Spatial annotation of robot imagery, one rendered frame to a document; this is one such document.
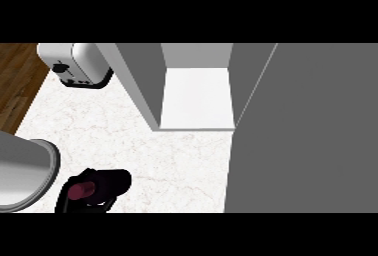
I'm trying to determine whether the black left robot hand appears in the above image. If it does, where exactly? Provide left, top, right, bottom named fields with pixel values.
left=53, top=168, right=119, bottom=214

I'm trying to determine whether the dark wine bottle, maroon cap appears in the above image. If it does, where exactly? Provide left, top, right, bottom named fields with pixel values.
left=66, top=168, right=133, bottom=205

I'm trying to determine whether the white open cabinet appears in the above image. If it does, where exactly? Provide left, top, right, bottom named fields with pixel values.
left=94, top=43, right=279, bottom=132

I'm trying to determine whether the dark grey cabinet door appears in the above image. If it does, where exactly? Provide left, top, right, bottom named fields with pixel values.
left=223, top=43, right=378, bottom=214

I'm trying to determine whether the pale grey round appliance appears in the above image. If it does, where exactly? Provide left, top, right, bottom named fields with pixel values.
left=0, top=130, right=62, bottom=214

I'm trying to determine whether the white toaster with black base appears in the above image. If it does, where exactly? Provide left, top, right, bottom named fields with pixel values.
left=35, top=43, right=115, bottom=90

